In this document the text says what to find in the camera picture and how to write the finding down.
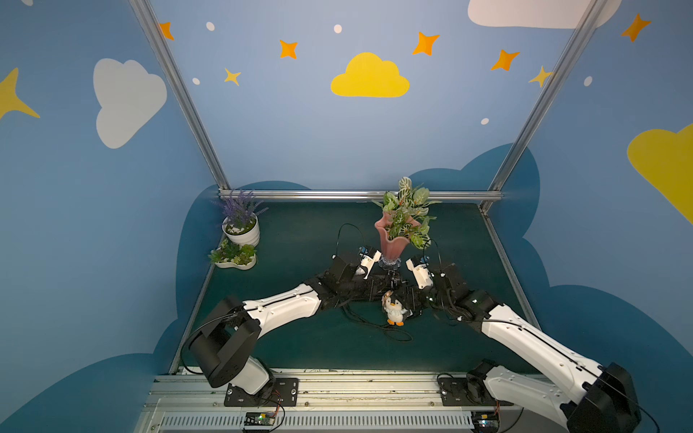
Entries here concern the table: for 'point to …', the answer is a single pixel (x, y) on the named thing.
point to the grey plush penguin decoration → (394, 311)
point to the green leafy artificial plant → (409, 213)
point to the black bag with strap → (413, 299)
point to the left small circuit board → (259, 419)
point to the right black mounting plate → (466, 391)
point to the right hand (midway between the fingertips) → (402, 289)
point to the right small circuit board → (485, 421)
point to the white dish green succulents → (241, 257)
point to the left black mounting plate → (281, 392)
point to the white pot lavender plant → (239, 216)
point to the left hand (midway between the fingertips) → (387, 279)
